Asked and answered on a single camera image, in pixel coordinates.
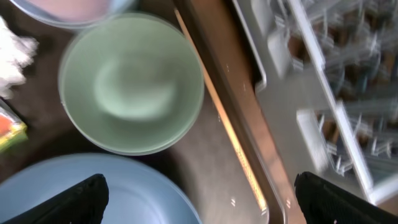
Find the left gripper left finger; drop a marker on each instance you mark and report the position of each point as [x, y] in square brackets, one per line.
[85, 202]

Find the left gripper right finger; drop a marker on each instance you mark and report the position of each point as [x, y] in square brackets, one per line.
[325, 203]

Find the dark blue plate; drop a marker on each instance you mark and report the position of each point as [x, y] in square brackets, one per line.
[137, 192]

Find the mint green bowl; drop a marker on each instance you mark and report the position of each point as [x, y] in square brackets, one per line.
[132, 85]

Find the grey dishwasher rack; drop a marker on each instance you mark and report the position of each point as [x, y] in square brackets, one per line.
[328, 88]

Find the brown serving tray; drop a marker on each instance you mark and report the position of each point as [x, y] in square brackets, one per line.
[203, 163]

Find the green yellow snack wrapper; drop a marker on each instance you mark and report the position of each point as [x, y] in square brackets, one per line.
[13, 129]

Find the crumpled white tissue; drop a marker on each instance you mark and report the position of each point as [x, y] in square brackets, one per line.
[16, 54]

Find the pink white cup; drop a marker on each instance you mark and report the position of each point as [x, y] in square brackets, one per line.
[74, 10]

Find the light blue saucer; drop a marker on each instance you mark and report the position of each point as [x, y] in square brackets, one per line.
[116, 7]

